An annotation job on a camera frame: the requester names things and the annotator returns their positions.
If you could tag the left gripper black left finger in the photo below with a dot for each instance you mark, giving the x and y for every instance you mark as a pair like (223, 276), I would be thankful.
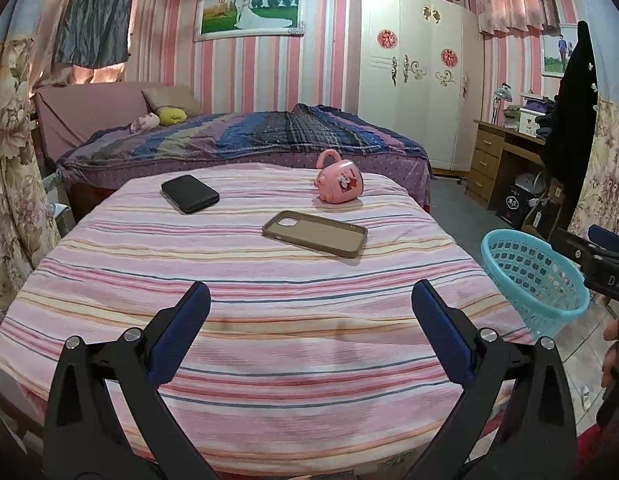
(83, 437)

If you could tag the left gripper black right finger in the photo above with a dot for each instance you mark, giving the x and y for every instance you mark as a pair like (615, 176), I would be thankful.
(514, 418)

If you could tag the person's hand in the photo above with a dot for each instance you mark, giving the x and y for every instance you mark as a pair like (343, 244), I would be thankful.
(610, 370)

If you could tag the light blue plastic basket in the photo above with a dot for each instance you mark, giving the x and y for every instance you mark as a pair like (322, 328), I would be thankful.
(546, 289)

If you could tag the black hanging coat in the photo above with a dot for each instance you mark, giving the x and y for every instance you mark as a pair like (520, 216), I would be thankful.
(567, 149)

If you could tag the wooden desk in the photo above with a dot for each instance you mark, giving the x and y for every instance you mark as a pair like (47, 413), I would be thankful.
(508, 177)

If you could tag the desk lamp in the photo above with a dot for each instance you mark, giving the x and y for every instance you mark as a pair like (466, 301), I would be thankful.
(501, 97)

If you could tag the small framed photo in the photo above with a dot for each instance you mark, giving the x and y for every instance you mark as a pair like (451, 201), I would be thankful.
(557, 48)

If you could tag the floral curtain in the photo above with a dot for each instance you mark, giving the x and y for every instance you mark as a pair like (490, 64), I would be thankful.
(27, 230)

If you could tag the pink striped bedsheet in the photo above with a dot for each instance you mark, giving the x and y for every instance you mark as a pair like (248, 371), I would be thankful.
(308, 363)

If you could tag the pink valance curtain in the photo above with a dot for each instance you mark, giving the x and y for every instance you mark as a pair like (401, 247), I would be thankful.
(522, 15)

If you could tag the beige phone case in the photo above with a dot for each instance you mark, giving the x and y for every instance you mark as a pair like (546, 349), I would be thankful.
(338, 238)

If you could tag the white wardrobe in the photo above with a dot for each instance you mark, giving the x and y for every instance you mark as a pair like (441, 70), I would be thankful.
(421, 75)

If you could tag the black phone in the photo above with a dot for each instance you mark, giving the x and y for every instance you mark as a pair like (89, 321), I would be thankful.
(188, 194)

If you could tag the pink cartoon mug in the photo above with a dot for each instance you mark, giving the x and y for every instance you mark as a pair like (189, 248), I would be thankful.
(339, 180)

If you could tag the pink plush toy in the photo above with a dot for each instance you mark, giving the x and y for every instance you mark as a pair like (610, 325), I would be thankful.
(145, 123)

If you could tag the pink headboard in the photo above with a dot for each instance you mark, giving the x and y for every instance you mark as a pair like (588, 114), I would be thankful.
(69, 116)

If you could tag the purple plaid blanket bed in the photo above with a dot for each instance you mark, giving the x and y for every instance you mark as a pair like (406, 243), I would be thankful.
(111, 157)

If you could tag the yellow plush toy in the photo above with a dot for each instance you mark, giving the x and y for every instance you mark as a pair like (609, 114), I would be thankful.
(170, 116)

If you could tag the brown pillow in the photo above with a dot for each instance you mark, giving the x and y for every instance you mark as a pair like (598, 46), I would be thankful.
(180, 97)

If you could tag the grey window curtain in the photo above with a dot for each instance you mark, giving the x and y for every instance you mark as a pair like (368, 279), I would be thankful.
(93, 33)

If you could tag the framed wedding picture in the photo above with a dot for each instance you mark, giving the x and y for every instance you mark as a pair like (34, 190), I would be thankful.
(224, 19)

